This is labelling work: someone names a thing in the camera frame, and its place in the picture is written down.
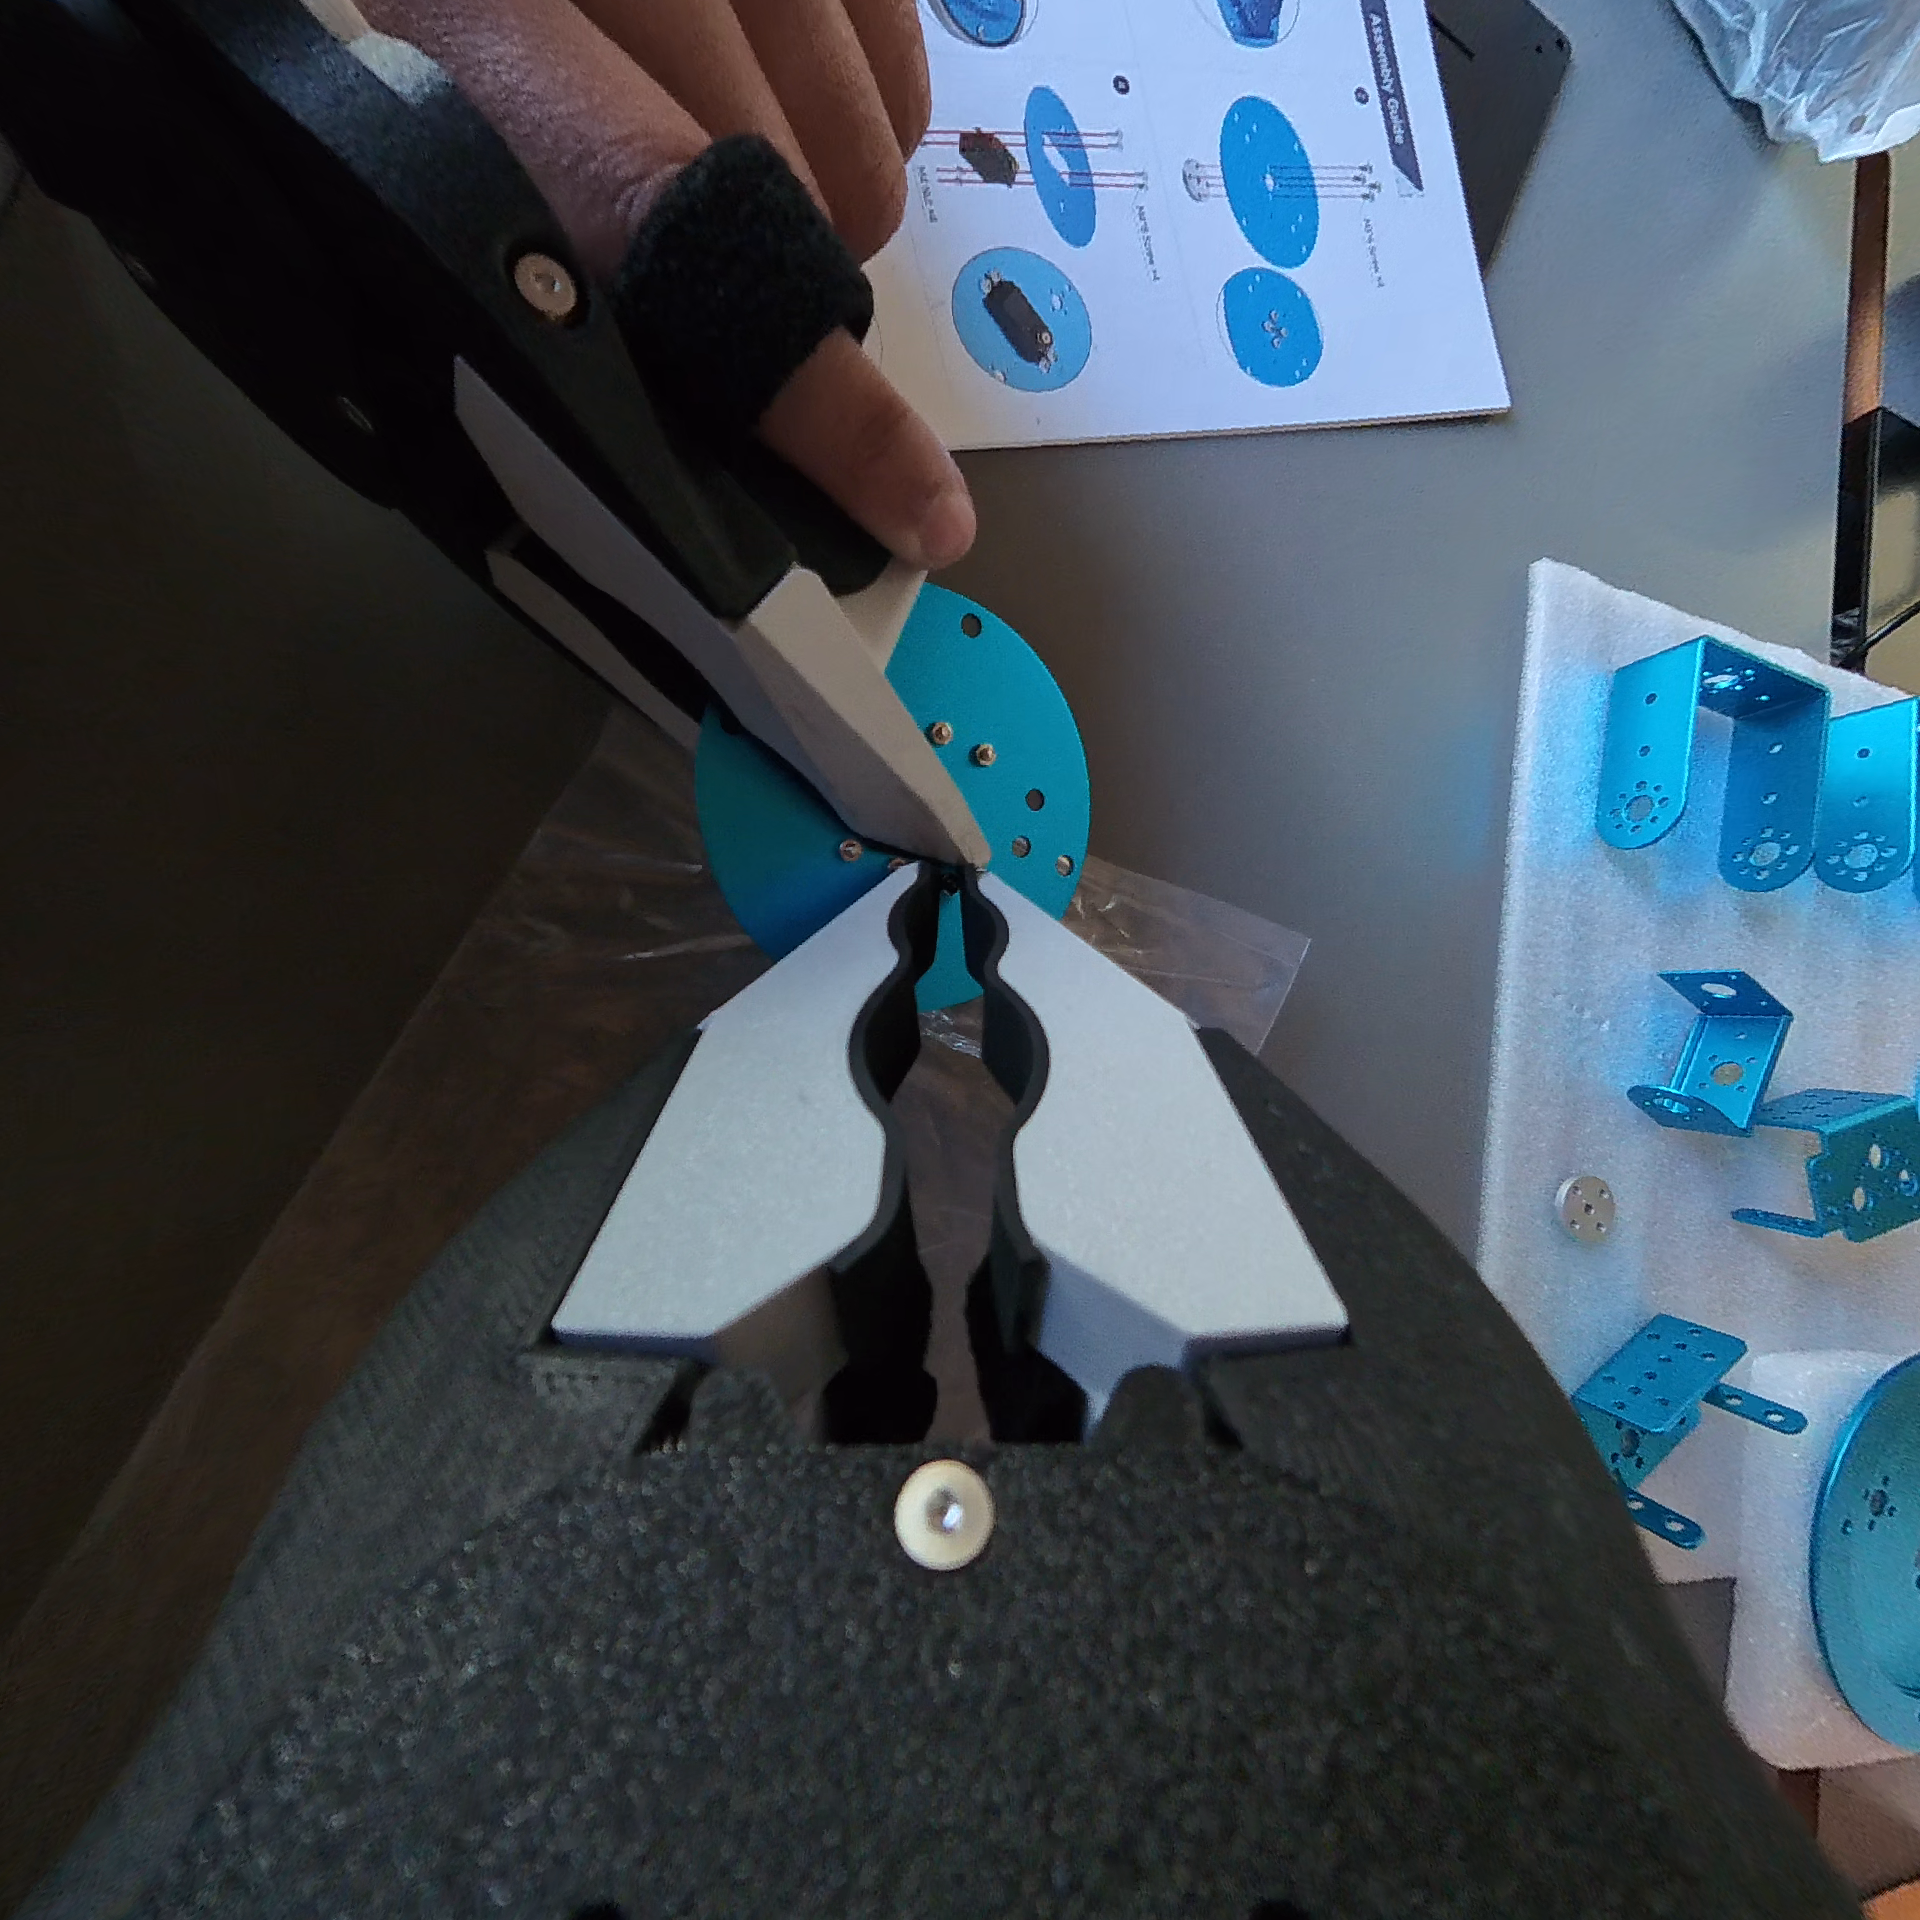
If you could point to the tall blue U bracket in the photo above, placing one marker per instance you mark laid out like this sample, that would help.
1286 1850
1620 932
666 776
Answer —
1651 721
1868 781

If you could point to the blue flanged metal bracket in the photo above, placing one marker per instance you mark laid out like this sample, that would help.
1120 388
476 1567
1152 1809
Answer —
1868 1171

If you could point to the white foam sheet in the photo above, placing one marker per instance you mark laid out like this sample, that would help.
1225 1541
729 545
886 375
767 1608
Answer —
1544 901

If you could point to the blue round metal plate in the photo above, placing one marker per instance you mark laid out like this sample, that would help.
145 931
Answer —
1034 704

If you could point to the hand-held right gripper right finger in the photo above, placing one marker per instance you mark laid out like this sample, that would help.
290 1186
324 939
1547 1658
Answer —
1170 1184

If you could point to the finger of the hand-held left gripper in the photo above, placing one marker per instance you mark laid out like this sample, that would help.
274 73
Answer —
840 721
584 631

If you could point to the black flat panel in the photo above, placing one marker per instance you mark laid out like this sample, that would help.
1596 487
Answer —
1509 104

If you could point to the person's left hand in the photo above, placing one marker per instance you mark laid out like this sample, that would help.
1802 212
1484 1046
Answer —
674 74

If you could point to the white assembly guide sheet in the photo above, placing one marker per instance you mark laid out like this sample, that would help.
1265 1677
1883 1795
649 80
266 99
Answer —
1410 344

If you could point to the small blue angled bracket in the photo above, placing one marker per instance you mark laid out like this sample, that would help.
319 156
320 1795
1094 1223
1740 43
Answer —
1725 1051

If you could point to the large blue round base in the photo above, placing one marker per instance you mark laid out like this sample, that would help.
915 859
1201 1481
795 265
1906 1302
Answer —
1875 1574

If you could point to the silver round metal hub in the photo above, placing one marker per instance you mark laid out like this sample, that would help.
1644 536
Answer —
1570 1226

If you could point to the clear plastic bag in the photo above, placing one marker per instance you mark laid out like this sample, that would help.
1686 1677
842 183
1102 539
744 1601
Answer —
1201 961

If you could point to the perforated blue U bracket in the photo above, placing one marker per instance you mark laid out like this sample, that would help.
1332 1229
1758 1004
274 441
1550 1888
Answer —
1651 1381

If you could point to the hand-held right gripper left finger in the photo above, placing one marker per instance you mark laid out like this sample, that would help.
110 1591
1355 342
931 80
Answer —
720 1184

